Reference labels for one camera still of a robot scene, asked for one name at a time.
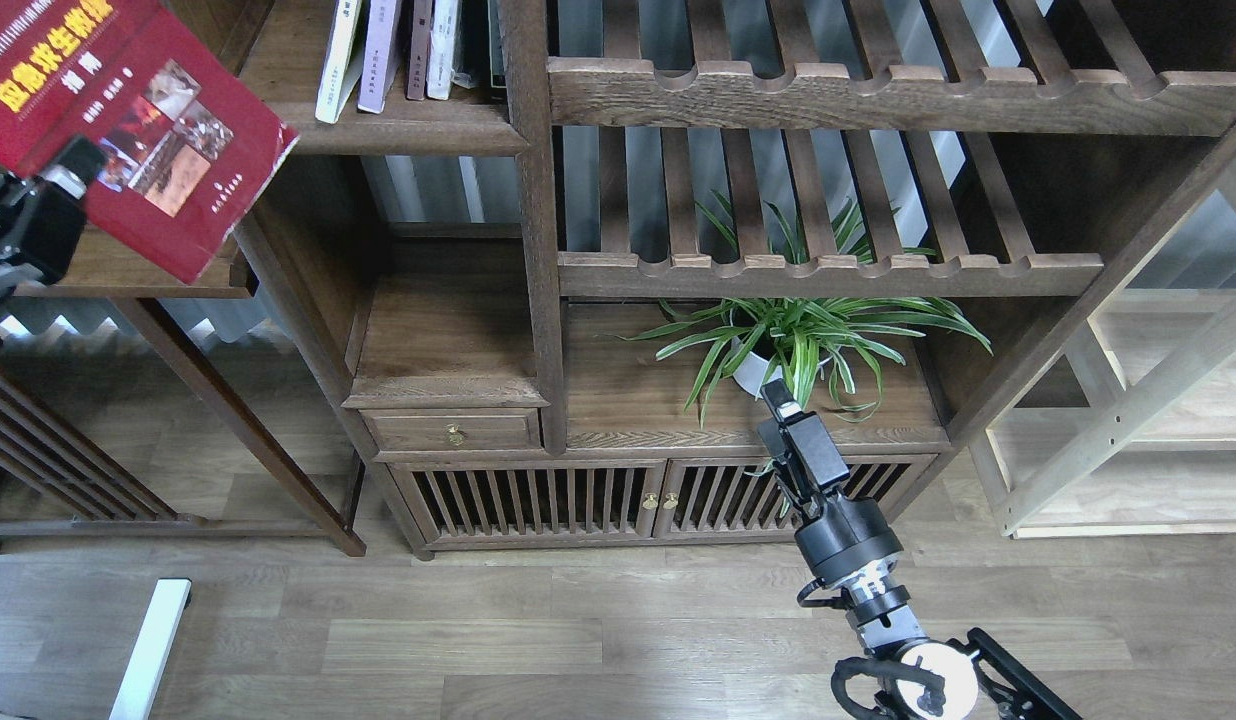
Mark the yellow green book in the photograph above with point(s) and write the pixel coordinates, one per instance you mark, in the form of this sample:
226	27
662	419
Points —
343	61

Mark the white base bar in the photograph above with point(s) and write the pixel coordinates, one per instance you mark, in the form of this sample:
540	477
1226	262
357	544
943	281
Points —
146	666

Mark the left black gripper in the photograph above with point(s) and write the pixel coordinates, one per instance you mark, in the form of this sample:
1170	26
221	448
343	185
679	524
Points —
41	217

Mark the white plant pot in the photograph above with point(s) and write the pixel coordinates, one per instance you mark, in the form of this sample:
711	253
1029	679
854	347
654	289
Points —
754	370

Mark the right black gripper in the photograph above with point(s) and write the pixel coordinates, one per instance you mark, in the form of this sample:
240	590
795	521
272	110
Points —
846	543

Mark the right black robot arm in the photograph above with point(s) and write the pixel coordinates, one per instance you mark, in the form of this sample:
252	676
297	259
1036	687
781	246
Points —
905	674

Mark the white upright book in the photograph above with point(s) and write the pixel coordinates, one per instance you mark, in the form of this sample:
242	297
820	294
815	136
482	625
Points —
443	35

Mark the brass drawer knob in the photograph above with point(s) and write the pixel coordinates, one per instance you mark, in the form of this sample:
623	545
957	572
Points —
455	435

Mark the dark wooden slatted rack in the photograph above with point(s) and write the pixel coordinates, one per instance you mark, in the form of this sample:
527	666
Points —
54	459

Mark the brown upright book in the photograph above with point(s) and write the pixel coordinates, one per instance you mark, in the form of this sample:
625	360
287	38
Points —
419	40

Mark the green spider plant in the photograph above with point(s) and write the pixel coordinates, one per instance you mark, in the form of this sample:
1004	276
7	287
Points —
799	341

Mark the dark wooden bookshelf cabinet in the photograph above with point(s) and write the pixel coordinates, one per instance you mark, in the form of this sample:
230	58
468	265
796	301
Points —
475	261

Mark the dark wooden side table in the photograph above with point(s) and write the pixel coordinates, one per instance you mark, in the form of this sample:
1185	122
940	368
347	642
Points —
172	344

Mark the dark green upright book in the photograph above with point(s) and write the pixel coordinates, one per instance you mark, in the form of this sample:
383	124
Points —
496	81

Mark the red book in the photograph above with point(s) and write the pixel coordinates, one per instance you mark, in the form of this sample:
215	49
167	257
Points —
188	148

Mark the light wooden shelf unit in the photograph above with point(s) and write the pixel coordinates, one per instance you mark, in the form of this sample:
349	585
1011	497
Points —
1153	451

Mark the pale purple white book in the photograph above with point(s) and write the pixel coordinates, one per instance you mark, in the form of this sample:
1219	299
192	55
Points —
382	56

